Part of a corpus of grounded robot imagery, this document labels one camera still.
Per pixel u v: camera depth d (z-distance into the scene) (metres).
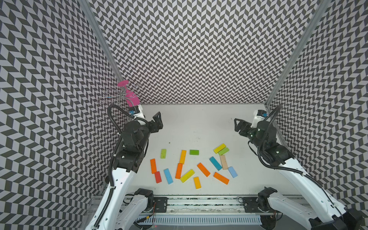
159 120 0.62
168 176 0.82
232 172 0.85
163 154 0.91
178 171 0.85
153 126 0.60
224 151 0.91
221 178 0.83
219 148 0.92
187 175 0.82
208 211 0.72
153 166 0.87
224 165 0.87
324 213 0.39
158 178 0.81
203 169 0.85
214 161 0.89
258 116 0.63
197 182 0.81
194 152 0.92
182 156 0.90
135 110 0.55
